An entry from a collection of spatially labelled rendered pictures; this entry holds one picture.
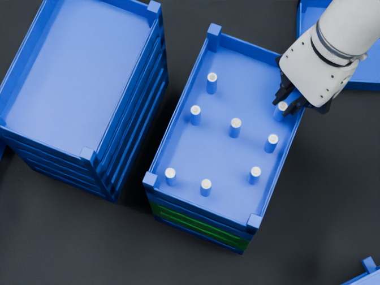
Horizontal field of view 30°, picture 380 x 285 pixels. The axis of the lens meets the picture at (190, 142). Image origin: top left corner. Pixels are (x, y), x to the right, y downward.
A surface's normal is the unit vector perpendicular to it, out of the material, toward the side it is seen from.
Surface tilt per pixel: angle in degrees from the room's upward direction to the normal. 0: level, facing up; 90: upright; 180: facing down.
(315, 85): 67
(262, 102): 0
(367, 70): 0
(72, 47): 0
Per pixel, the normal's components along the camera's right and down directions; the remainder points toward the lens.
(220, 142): 0.00, -0.25
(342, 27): -0.66, 0.50
